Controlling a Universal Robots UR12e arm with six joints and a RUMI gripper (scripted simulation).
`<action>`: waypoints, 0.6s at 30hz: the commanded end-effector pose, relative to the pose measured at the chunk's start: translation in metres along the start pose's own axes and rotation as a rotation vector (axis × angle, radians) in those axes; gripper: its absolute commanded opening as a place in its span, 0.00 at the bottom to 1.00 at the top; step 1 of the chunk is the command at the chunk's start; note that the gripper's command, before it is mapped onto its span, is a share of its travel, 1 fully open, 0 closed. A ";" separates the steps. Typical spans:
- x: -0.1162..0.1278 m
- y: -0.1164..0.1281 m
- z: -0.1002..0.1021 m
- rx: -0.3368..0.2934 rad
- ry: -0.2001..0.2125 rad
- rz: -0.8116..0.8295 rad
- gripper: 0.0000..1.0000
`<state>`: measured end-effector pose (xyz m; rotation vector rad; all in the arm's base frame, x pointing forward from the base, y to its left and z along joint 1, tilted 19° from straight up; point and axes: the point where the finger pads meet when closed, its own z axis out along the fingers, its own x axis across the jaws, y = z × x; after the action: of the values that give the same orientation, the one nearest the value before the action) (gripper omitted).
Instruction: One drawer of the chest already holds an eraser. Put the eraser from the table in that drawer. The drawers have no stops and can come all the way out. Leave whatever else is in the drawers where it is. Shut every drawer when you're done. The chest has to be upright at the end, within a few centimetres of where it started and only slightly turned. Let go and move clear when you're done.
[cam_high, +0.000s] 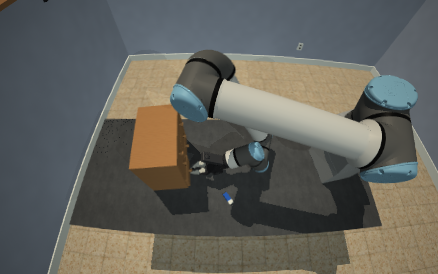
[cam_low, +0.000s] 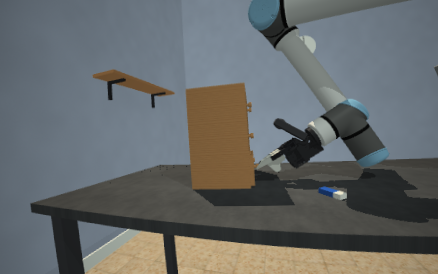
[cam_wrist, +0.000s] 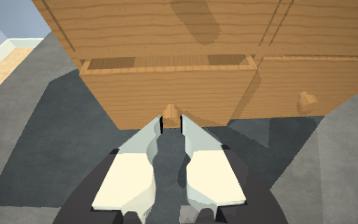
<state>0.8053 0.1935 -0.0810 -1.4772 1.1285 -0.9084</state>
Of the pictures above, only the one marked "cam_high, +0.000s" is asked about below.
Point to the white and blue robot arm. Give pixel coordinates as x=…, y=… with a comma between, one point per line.
x=384, y=151

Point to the brown wooden chest of drawers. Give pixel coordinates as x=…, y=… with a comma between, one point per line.
x=154, y=148

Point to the blue and white eraser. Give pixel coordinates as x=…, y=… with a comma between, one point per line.
x=227, y=197

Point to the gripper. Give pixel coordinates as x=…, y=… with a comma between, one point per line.
x=205, y=171

